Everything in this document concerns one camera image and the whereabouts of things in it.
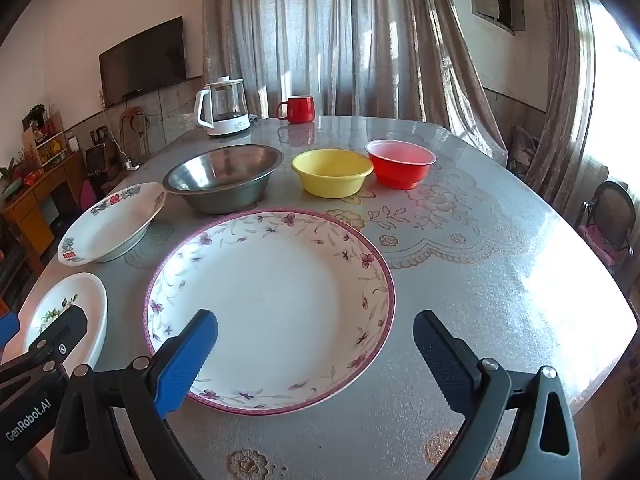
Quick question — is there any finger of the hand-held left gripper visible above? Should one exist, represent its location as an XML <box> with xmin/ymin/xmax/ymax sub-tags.
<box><xmin>0</xmin><ymin>312</ymin><xmax>20</xmax><ymax>350</ymax></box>
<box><xmin>0</xmin><ymin>305</ymin><xmax>89</xmax><ymax>390</ymax></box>

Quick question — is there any yellow plastic bowl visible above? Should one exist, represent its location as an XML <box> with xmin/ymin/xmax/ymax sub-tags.
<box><xmin>291</xmin><ymin>148</ymin><xmax>375</xmax><ymax>198</ymax></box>

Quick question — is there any small white rose plate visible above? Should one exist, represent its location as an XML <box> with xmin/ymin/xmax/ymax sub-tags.
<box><xmin>22</xmin><ymin>272</ymin><xmax>108</xmax><ymax>367</ymax></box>

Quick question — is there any small wooden shelf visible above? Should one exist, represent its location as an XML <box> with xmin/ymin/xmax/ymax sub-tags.
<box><xmin>22</xmin><ymin>110</ymin><xmax>68</xmax><ymax>168</ymax></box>

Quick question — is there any green plant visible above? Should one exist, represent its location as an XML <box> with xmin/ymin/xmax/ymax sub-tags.
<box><xmin>0</xmin><ymin>157</ymin><xmax>26</xmax><ymax>201</ymax></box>

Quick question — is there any wooden chair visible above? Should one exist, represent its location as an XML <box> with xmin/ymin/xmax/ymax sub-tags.
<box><xmin>120</xmin><ymin>106</ymin><xmax>151</xmax><ymax>161</ymax></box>

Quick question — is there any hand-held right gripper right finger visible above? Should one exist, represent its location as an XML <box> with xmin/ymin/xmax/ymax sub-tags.
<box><xmin>412</xmin><ymin>310</ymin><xmax>583</xmax><ymax>480</ymax></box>

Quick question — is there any red plastic bowl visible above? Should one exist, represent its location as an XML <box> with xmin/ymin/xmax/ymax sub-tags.
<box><xmin>365</xmin><ymin>139</ymin><xmax>437</xmax><ymax>191</ymax></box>

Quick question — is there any black flat television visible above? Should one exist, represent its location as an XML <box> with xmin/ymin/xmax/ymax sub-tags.
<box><xmin>99</xmin><ymin>16</ymin><xmax>188</xmax><ymax>109</ymax></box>

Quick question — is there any large purple floral rim plate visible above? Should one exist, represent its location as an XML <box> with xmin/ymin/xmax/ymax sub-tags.
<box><xmin>144</xmin><ymin>208</ymin><xmax>396</xmax><ymax>416</ymax></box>

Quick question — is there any grey patterned bag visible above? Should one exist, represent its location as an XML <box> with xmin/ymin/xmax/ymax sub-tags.
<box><xmin>507</xmin><ymin>125</ymin><xmax>541</xmax><ymax>173</ymax></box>

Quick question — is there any white glass kettle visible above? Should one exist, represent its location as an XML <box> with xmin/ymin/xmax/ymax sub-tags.
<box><xmin>194</xmin><ymin>76</ymin><xmax>252</xmax><ymax>138</ymax></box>

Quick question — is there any white plate red blue print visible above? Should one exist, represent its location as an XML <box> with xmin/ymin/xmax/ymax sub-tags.
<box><xmin>57</xmin><ymin>182</ymin><xmax>168</xmax><ymax>265</ymax></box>

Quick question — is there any red mug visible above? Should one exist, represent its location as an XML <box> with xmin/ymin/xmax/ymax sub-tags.
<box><xmin>276</xmin><ymin>95</ymin><xmax>317</xmax><ymax>125</ymax></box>

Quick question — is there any dark speaker box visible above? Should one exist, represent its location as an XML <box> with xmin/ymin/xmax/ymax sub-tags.
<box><xmin>85</xmin><ymin>142</ymin><xmax>118</xmax><ymax>188</ymax></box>

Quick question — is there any pink chair cushion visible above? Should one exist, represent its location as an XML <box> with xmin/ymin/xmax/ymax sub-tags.
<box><xmin>580</xmin><ymin>225</ymin><xmax>618</xmax><ymax>266</ymax></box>

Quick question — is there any stainless steel bowl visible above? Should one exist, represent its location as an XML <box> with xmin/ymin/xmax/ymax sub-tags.
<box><xmin>162</xmin><ymin>144</ymin><xmax>284</xmax><ymax>215</ymax></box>

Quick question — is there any orange wooden cabinet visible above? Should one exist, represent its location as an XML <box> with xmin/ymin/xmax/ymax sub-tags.
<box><xmin>0</xmin><ymin>150</ymin><xmax>86</xmax><ymax>281</ymax></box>

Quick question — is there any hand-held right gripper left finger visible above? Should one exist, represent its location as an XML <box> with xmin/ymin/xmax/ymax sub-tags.
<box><xmin>47</xmin><ymin>309</ymin><xmax>219</xmax><ymax>480</ymax></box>

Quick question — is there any narrow beige curtain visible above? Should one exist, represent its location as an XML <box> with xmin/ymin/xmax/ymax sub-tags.
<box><xmin>522</xmin><ymin>0</ymin><xmax>598</xmax><ymax>206</ymax></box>

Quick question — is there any wide beige curtain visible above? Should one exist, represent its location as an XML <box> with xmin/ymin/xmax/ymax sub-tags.
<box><xmin>201</xmin><ymin>0</ymin><xmax>508</xmax><ymax>171</ymax></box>

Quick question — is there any black round-back chair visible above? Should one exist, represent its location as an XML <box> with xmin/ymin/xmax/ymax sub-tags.
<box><xmin>575</xmin><ymin>180</ymin><xmax>637</xmax><ymax>276</ymax></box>

